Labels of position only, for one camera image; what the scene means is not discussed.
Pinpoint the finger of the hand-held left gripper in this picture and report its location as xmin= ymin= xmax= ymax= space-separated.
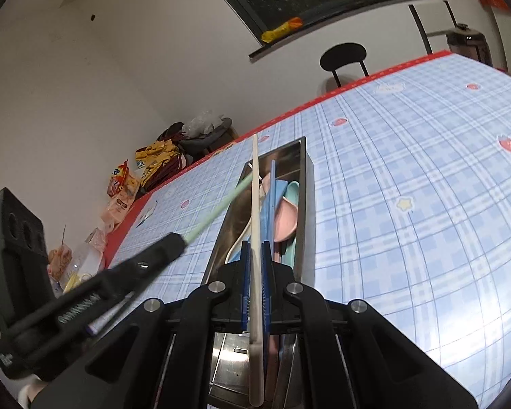
xmin=83 ymin=290 xmax=138 ymax=335
xmin=9 ymin=232 xmax=188 ymax=350

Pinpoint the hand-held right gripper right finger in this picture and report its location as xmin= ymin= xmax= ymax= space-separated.
xmin=261 ymin=242 xmax=478 ymax=409

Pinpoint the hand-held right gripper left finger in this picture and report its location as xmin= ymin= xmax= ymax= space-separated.
xmin=32 ymin=243 xmax=253 ymax=409

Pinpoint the stainless steel utensil tray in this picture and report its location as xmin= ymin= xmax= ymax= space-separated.
xmin=200 ymin=136 xmax=318 ymax=409

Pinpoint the white chopstick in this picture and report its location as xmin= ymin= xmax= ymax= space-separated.
xmin=248 ymin=133 xmax=265 ymax=408

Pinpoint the green chopstick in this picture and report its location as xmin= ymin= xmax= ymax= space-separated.
xmin=183 ymin=171 xmax=256 ymax=245

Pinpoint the blue spoon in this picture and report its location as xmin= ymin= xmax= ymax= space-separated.
xmin=229 ymin=180 xmax=289 ymax=265

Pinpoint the green spoon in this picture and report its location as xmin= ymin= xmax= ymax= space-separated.
xmin=280 ymin=180 xmax=302 ymax=207

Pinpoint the person's left hand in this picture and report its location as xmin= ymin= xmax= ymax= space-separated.
xmin=18 ymin=375 xmax=45 ymax=409

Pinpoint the pink tissue pack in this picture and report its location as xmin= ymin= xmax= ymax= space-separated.
xmin=100 ymin=196 xmax=135 ymax=239

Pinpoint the small paper card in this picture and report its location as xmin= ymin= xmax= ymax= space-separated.
xmin=137 ymin=200 xmax=158 ymax=226

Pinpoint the orange snack bag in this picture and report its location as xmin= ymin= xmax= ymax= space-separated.
xmin=107 ymin=160 xmax=140 ymax=199

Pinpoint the yellow printed cloth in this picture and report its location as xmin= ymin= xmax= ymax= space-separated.
xmin=135 ymin=140 xmax=180 ymax=188

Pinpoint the grey stool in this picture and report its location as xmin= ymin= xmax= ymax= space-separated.
xmin=181 ymin=118 xmax=239 ymax=163

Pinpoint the blue plaid tablecloth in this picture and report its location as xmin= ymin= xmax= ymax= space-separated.
xmin=89 ymin=53 xmax=511 ymax=393

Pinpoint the crumpled clear plastic bag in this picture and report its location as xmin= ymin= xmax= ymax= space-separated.
xmin=183 ymin=111 xmax=222 ymax=137

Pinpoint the black round chair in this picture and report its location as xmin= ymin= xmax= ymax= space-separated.
xmin=319 ymin=43 xmax=369 ymax=90

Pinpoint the yellow snack packet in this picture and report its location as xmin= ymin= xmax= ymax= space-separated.
xmin=261 ymin=17 xmax=303 ymax=43

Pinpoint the dark window sill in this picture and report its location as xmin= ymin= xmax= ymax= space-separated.
xmin=248 ymin=0 xmax=458 ymax=61

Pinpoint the brown pressure cooker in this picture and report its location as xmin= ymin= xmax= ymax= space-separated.
xmin=446 ymin=22 xmax=492 ymax=66

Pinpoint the black metal frame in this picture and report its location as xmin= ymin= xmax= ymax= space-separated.
xmin=409 ymin=0 xmax=456 ymax=56

